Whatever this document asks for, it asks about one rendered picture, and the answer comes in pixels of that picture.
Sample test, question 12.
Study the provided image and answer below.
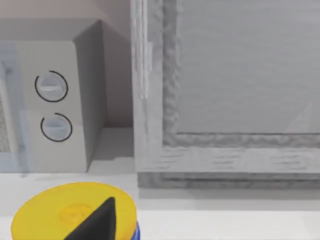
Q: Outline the pale round microwave knob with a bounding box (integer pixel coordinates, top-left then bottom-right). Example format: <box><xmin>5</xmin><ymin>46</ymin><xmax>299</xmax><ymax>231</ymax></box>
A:
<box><xmin>34</xmin><ymin>70</ymin><xmax>69</xmax><ymax>103</ymax></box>
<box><xmin>40</xmin><ymin>112</ymin><xmax>73</xmax><ymax>143</ymax></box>

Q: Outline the blue bottle with yellow cap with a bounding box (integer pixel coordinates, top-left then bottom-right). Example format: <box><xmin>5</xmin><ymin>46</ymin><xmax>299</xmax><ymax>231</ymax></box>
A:
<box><xmin>11</xmin><ymin>181</ymin><xmax>142</xmax><ymax>240</ymax></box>

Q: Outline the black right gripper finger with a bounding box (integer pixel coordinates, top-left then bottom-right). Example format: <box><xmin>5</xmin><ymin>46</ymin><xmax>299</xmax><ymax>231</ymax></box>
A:
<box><xmin>63</xmin><ymin>196</ymin><xmax>117</xmax><ymax>240</ymax></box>

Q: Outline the grey cabinet door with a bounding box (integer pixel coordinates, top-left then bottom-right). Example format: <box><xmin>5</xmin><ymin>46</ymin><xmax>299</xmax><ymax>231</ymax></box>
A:
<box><xmin>161</xmin><ymin>0</ymin><xmax>320</xmax><ymax>148</ymax></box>

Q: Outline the long metal door handle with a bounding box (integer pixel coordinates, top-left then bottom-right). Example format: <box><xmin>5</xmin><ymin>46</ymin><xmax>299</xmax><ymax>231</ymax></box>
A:
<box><xmin>139</xmin><ymin>0</ymin><xmax>153</xmax><ymax>100</ymax></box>

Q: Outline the pale microwave oven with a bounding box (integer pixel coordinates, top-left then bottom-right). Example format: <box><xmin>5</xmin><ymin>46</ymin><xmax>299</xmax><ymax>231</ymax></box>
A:
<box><xmin>0</xmin><ymin>18</ymin><xmax>109</xmax><ymax>174</ymax></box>

